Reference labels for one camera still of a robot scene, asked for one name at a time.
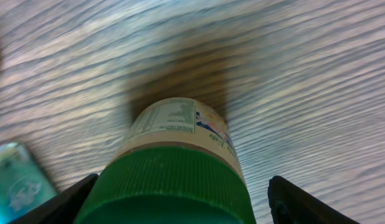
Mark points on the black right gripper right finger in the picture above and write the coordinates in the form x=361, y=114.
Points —
x=290, y=204

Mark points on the teal small carton box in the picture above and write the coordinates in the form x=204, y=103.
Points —
x=23, y=185

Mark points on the green lid spice jar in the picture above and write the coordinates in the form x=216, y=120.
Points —
x=177, y=165

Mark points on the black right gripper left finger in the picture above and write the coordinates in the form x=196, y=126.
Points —
x=63, y=208

